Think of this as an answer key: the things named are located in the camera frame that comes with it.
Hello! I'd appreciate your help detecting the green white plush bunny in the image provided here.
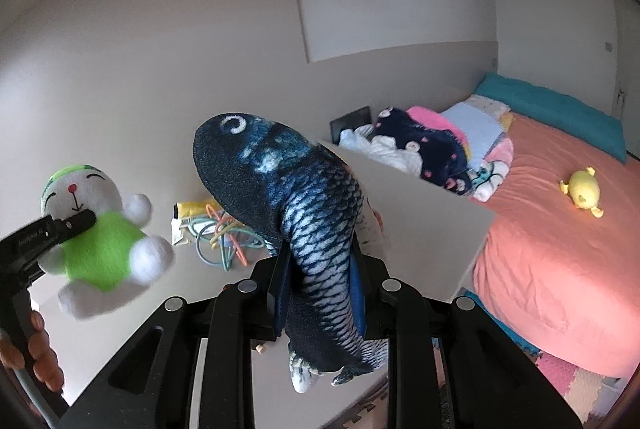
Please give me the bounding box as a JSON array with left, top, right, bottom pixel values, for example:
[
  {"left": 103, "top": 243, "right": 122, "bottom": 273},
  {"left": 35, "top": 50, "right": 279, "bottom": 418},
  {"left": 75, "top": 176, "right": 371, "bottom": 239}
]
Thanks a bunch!
[{"left": 39, "top": 164, "right": 175, "bottom": 321}]

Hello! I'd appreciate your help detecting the blue fish plush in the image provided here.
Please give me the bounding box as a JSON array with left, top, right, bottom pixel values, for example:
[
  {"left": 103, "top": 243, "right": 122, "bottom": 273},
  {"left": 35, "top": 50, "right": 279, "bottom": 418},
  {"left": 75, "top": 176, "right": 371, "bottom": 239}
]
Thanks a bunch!
[{"left": 193, "top": 112, "right": 388, "bottom": 393}]

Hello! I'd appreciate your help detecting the left hand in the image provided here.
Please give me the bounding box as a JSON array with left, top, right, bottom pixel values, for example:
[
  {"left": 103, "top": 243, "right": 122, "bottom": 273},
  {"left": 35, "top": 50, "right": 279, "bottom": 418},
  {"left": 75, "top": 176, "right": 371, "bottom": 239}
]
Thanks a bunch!
[{"left": 0, "top": 311, "right": 64, "bottom": 393}]

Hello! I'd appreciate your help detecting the foam puzzle floor mat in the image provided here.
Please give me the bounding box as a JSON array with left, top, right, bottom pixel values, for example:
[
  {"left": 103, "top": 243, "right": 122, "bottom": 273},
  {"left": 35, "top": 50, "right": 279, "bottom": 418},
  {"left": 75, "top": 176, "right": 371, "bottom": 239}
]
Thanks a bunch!
[{"left": 323, "top": 316, "right": 626, "bottom": 428}]

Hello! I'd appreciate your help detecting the bed with pink sheet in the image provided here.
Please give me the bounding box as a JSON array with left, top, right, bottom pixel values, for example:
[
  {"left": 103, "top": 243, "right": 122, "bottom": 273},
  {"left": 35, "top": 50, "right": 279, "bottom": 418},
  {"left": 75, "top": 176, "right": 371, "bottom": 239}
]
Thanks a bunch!
[{"left": 473, "top": 115, "right": 639, "bottom": 377}]

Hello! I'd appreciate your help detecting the yellow snack bag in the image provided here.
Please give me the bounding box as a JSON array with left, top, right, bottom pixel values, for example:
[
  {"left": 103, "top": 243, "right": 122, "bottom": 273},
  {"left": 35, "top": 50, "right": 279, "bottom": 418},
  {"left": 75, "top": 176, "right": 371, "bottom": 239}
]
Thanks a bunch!
[{"left": 174, "top": 198, "right": 220, "bottom": 220}]

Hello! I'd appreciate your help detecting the yellow duck plush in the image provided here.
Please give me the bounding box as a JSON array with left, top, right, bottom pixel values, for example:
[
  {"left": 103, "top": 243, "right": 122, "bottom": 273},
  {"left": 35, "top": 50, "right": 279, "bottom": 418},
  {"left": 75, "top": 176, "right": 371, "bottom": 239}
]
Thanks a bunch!
[{"left": 559, "top": 167, "right": 604, "bottom": 219}]

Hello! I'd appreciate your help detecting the navy patterned blanket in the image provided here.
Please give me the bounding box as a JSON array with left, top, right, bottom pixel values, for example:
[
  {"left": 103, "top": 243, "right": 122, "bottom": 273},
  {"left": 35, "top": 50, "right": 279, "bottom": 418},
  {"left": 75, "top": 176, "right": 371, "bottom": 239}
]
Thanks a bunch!
[{"left": 373, "top": 108, "right": 472, "bottom": 195}]

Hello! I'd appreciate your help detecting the light blue folded cloth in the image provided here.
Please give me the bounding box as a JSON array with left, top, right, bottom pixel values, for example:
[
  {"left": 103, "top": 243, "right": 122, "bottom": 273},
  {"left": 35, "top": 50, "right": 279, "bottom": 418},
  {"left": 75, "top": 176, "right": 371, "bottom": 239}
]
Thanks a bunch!
[{"left": 442, "top": 94, "right": 511, "bottom": 170}]

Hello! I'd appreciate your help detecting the pink folded cloth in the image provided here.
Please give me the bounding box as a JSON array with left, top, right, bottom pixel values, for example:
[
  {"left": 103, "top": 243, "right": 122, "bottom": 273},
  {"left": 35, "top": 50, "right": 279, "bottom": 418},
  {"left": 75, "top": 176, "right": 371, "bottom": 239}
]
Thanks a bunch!
[{"left": 407, "top": 106, "right": 468, "bottom": 144}]

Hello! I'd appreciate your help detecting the white clothes pile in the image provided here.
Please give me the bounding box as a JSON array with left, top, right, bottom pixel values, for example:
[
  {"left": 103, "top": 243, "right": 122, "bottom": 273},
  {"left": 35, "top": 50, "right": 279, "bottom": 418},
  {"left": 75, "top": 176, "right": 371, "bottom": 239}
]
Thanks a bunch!
[{"left": 338, "top": 129, "right": 422, "bottom": 176}]

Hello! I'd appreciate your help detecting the teal pillow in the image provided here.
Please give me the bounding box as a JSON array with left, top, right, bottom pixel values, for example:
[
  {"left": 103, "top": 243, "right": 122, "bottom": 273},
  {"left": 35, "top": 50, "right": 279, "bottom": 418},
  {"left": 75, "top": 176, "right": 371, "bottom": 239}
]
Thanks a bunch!
[{"left": 475, "top": 74, "right": 627, "bottom": 163}]

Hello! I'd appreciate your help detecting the colourful cable bundle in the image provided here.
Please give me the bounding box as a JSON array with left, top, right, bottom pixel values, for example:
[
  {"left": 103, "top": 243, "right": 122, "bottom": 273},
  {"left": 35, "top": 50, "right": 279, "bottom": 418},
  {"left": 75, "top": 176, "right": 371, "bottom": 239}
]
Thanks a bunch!
[{"left": 186, "top": 202, "right": 269, "bottom": 272}]

